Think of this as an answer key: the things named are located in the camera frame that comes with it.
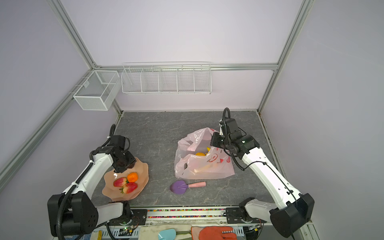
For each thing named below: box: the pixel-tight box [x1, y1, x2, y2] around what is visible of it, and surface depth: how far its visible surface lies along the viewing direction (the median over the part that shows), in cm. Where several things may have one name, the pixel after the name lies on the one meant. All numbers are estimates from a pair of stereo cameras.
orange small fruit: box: [127, 172, 139, 183], surface depth 85 cm
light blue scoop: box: [158, 228, 176, 240], surface depth 70 cm
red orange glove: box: [191, 226, 238, 240], surface depth 70 cm
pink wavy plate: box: [102, 157, 149, 202], surface depth 84 cm
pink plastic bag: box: [174, 127, 235, 180], surface depth 77 cm
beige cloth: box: [138, 224, 193, 240], surface depth 71 cm
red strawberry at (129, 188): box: [119, 182, 138, 194], surface depth 81 cm
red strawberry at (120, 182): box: [113, 177, 128, 188], surface depth 84 cm
